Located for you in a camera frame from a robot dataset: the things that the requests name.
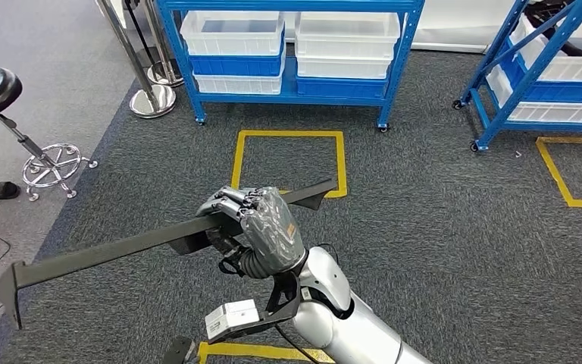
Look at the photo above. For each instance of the blue wheeled shelf rack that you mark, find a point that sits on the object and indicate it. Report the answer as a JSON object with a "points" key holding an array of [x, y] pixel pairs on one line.
{"points": [[522, 86]]}

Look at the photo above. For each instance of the blue metal shelf rack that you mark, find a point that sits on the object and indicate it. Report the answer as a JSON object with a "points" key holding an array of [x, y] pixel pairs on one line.
{"points": [[291, 5]]}

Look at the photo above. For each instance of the black robot bracket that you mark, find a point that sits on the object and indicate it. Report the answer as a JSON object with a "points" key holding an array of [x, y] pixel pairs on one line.
{"points": [[178, 351]]}

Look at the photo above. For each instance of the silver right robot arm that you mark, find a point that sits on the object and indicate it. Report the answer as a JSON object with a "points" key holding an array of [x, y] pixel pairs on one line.
{"points": [[356, 331]]}

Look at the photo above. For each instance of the black camera bracket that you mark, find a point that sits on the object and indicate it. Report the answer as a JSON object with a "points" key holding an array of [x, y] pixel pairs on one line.
{"points": [[286, 306]]}

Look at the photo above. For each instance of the chrome stanchion post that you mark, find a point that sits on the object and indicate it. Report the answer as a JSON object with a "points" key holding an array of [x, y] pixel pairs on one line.
{"points": [[165, 75], [153, 103]]}

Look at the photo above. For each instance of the black curved trim piece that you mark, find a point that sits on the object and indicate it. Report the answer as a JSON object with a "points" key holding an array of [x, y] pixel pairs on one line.
{"points": [[539, 20]]}

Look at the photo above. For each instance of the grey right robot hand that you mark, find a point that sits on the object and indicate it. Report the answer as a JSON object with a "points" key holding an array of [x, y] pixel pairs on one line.
{"points": [[276, 231]]}

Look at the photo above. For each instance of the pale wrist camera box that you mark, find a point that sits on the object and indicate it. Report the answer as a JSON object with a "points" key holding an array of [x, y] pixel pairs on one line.
{"points": [[230, 319]]}

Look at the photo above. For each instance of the black plastic plate frame part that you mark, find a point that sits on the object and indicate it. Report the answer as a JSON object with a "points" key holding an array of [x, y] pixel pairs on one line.
{"points": [[95, 257]]}

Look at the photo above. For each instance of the black stanchion post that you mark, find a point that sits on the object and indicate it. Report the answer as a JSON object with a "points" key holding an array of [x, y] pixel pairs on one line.
{"points": [[140, 34]]}

